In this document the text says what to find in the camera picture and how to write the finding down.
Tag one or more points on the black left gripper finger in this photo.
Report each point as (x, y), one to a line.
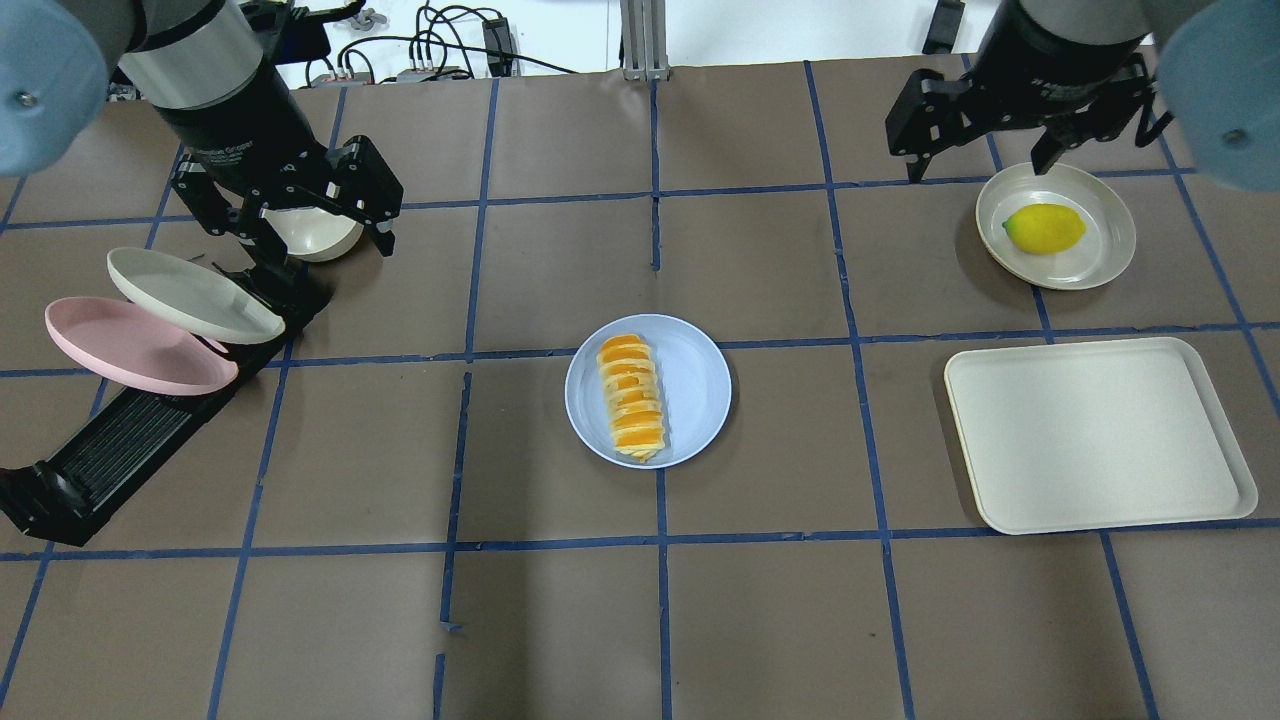
(271, 269)
(354, 181)

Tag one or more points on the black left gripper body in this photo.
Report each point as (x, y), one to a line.
(240, 130)

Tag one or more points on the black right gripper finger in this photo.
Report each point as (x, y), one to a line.
(1131, 93)
(933, 114)

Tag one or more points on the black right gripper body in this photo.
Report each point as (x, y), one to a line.
(1050, 55)

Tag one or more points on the orange striped bread roll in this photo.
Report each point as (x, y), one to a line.
(630, 382)

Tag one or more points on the blue plate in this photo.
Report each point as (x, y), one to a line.
(695, 386)

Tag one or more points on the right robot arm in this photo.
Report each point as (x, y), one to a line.
(1215, 64)

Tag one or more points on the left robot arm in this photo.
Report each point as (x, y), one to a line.
(59, 56)

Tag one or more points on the cream plate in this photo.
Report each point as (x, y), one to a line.
(192, 297)

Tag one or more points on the white round plate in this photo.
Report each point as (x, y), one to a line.
(1105, 251)

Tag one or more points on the pink plate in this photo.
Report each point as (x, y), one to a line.
(125, 344)

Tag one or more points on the cream bowl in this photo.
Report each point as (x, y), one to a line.
(313, 234)

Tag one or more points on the yellow lemon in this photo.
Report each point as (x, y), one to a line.
(1045, 228)

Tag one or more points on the black power adapter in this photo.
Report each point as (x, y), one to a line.
(499, 47)

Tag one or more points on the black dish rack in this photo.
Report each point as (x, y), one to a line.
(68, 497)

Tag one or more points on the white rectangular tray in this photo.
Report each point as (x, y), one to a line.
(1096, 435)

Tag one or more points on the aluminium frame post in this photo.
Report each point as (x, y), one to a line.
(644, 41)

